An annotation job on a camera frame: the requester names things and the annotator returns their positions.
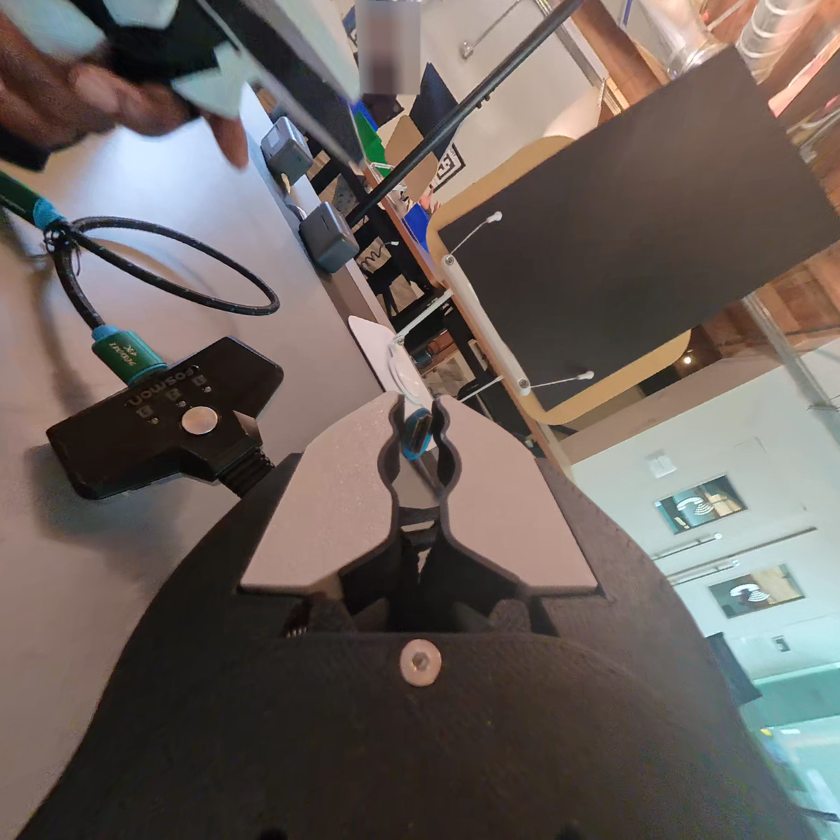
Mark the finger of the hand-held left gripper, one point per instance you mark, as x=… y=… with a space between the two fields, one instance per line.
x=308 y=39

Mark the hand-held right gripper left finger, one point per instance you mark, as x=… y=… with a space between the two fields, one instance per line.
x=328 y=499

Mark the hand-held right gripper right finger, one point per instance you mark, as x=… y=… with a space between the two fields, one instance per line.
x=512 y=512

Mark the black hdmi switch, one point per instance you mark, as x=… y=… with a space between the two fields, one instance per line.
x=131 y=446

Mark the person's left hand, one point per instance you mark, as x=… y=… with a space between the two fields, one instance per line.
x=79 y=98

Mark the grey box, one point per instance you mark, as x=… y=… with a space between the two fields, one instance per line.
x=328 y=236
x=285 y=151

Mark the green plastic bin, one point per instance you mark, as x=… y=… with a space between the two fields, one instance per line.
x=367 y=138

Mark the black metal pole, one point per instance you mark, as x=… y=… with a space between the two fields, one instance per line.
x=459 y=111

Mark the phone sign door window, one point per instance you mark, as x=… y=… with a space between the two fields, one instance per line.
x=699 y=502
x=754 y=590

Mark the square marker sign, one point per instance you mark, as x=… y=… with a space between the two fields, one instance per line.
x=449 y=167

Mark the blue plastic bin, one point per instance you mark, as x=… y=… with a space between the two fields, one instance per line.
x=417 y=226

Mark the black board with wooden rim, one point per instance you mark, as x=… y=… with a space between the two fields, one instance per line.
x=623 y=229

